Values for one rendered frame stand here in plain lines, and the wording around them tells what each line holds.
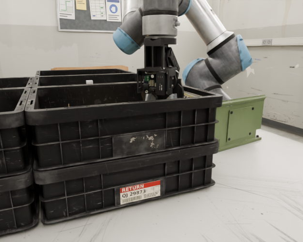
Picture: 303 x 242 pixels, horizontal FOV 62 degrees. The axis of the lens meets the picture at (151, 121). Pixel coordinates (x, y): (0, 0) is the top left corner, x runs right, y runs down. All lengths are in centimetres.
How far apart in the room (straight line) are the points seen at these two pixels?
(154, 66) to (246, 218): 36
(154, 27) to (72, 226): 42
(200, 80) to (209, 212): 53
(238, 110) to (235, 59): 18
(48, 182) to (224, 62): 70
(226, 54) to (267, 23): 298
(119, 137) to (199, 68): 56
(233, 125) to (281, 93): 285
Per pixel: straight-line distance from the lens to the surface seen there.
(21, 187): 50
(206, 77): 96
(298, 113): 360
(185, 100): 52
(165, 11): 55
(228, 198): 63
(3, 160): 50
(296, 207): 65
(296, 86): 359
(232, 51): 95
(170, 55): 58
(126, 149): 51
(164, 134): 52
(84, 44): 378
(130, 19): 68
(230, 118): 87
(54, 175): 49
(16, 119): 46
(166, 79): 54
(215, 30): 96
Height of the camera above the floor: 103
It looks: 16 degrees down
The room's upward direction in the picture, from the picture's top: straight up
